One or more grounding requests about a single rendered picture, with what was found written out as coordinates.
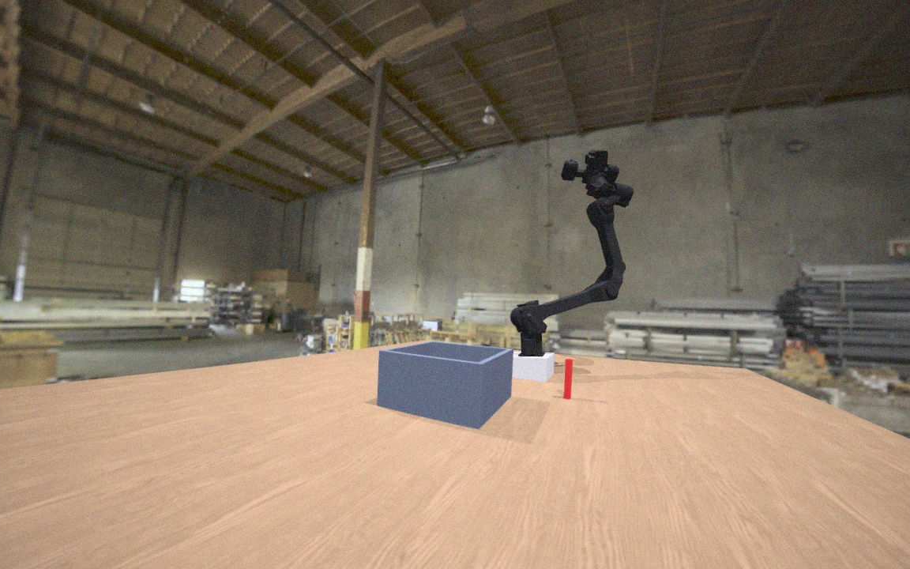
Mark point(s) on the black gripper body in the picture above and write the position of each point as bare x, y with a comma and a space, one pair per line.
569, 172

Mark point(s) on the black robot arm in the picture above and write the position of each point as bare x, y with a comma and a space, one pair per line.
528, 318

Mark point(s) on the red peg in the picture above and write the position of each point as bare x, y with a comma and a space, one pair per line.
568, 377

